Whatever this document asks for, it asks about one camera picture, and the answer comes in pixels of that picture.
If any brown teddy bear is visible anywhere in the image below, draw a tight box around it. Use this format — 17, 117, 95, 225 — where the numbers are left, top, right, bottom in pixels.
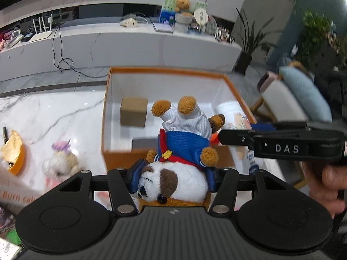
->
175, 0, 192, 16

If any white wifi router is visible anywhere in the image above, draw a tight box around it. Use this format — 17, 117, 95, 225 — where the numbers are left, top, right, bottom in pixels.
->
29, 14, 53, 42

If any black white toy car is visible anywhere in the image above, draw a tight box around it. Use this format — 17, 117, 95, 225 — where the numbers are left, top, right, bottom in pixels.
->
214, 27, 235, 44

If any potted green plant right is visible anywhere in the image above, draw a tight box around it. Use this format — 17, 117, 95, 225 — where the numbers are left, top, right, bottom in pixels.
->
234, 8, 282, 75

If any large orange storage box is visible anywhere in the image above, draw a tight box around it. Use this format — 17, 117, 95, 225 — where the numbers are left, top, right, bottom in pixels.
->
101, 67, 256, 170

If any white power strip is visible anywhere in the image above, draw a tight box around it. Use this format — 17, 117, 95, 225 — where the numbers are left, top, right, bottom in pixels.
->
119, 18, 138, 28

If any green blue painted picture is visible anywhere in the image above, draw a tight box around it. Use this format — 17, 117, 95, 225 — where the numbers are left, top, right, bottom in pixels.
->
159, 0, 208, 25

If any light blue cushion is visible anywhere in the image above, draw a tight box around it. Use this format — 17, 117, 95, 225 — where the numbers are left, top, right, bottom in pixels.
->
279, 66, 332, 123

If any sailor bear plush toy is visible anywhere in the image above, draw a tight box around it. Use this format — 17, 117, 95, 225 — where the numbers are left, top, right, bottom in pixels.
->
136, 96, 225, 208

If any wooden chair white cushion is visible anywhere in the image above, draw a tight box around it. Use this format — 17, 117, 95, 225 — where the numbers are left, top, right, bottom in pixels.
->
249, 78, 310, 189

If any black power cable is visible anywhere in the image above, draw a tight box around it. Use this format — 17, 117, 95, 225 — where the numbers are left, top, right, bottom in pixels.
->
51, 18, 110, 79

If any pink small heater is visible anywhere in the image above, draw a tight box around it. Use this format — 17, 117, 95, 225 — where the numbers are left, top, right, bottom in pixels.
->
257, 71, 281, 93

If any gold brown gift box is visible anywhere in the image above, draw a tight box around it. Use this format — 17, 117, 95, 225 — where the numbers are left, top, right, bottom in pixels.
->
120, 97, 148, 128

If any person right hand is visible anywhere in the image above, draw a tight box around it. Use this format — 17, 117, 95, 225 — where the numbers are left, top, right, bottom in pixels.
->
302, 161, 346, 218

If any white burn calories box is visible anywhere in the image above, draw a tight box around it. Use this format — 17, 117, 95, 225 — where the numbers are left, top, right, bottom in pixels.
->
0, 166, 42, 215

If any silver laptop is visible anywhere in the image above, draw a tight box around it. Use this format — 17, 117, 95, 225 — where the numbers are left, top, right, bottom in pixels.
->
152, 22, 174, 34

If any white marble tv console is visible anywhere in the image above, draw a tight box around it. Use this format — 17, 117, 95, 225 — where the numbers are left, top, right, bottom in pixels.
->
1, 23, 242, 81

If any round white paper fan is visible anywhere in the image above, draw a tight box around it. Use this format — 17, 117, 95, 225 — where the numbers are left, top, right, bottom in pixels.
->
194, 8, 209, 32

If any cream crochet sheep doll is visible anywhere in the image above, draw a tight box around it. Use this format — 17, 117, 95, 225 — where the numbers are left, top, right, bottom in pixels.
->
42, 140, 82, 191

